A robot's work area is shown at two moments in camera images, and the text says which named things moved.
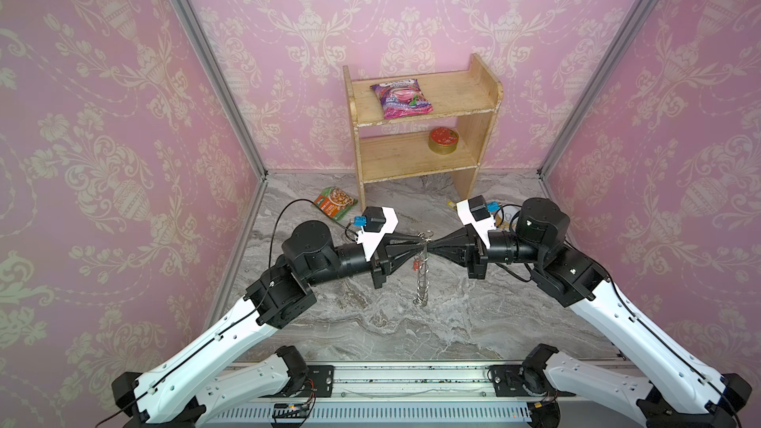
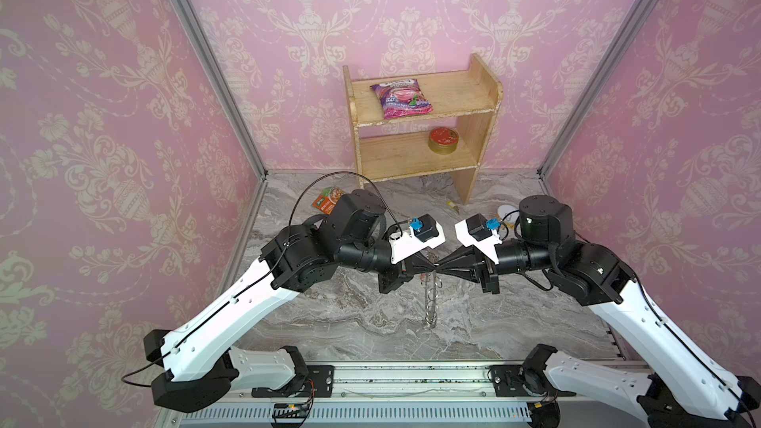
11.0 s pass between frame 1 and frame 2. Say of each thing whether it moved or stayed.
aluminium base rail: stayed
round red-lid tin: stayed
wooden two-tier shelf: stayed
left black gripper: moved
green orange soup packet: stayed
